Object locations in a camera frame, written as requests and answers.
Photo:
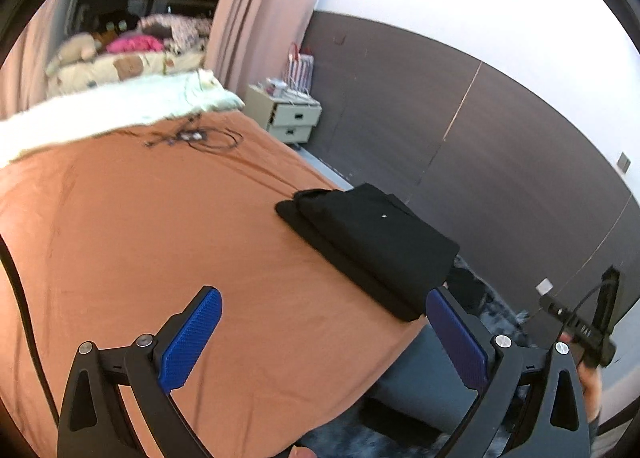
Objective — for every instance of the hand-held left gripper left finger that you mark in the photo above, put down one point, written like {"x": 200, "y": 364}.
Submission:
{"x": 190, "y": 338}

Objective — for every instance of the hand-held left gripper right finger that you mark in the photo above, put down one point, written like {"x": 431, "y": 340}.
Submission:
{"x": 457, "y": 338}

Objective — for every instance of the black shirt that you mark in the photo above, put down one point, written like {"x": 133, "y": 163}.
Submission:
{"x": 370, "y": 238}

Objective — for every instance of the pink clothes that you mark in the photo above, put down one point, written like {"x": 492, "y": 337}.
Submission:
{"x": 135, "y": 44}

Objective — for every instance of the person's right hand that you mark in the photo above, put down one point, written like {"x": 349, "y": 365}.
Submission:
{"x": 592, "y": 393}

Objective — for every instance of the grey bed base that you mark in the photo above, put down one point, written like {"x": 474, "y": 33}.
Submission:
{"x": 420, "y": 388}

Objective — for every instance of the orange blanket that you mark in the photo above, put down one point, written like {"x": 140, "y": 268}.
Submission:
{"x": 150, "y": 218}

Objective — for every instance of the cream nightstand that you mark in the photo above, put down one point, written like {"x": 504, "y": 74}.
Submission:
{"x": 290, "y": 115}

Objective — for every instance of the cream quilt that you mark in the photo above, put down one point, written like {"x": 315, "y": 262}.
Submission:
{"x": 100, "y": 108}

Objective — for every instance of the bear print pillow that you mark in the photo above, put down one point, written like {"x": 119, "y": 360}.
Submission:
{"x": 125, "y": 68}

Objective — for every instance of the striped gift bag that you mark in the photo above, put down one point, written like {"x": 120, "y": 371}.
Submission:
{"x": 300, "y": 70}

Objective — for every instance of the floral cloth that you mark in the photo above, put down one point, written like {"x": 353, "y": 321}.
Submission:
{"x": 180, "y": 30}

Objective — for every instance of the beige plush toy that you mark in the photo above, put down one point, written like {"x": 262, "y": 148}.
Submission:
{"x": 75, "y": 50}

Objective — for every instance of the pink curtain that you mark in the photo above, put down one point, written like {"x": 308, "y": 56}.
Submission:
{"x": 25, "y": 58}
{"x": 265, "y": 13}

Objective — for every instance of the wall switch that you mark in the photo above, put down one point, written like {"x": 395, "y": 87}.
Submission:
{"x": 624, "y": 162}

